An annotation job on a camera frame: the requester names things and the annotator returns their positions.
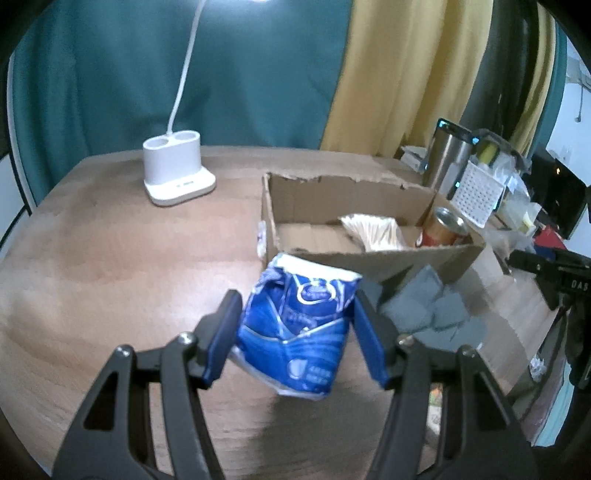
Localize white desk lamp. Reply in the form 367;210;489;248
141;0;274;207

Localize yellow curtain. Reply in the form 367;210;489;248
320;1;558;158

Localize cardboard box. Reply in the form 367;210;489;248
259;173;486;283

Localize grey knitted sock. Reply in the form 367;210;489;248
360;265;487;352

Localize red tin can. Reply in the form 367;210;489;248
416;207;469;247

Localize yellow green sponge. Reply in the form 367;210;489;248
476;139;500;165

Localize clear plastic bag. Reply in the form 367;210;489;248
492;153;542;236

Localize white perforated basket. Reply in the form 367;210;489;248
451;162;505;229

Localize teal curtain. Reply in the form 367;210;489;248
9;1;353;201

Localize blue tissue pack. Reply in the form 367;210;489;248
230;253;362;400

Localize steel travel mug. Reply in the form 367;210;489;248
422;118;474;197

